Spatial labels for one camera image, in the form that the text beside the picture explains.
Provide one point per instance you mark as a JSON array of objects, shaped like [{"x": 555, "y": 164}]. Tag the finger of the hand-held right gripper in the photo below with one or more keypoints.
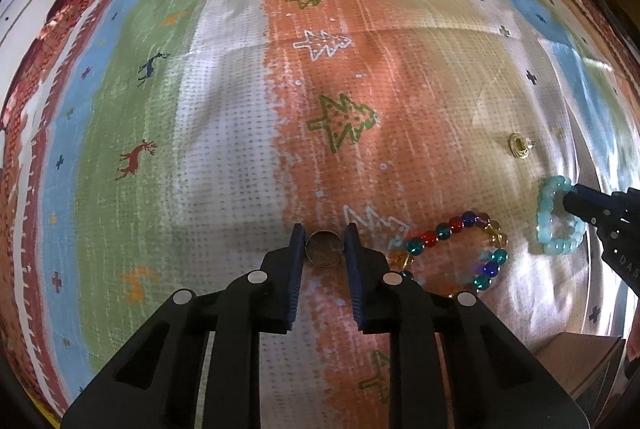
[{"x": 590, "y": 201}]

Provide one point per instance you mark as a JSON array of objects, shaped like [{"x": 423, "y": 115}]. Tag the striped printed mat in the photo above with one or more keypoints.
[{"x": 200, "y": 109}]

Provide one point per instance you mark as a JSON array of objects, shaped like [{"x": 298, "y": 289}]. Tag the silver metal tin box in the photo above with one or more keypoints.
[{"x": 580, "y": 359}]

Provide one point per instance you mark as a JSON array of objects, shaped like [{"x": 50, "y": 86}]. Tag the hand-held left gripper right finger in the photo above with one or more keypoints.
[{"x": 352, "y": 279}]

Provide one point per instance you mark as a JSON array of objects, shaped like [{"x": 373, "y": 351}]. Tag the small gold earring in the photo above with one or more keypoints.
[{"x": 517, "y": 144}]

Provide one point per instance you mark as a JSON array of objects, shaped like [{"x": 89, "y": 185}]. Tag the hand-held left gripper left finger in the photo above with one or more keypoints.
[{"x": 297, "y": 279}]

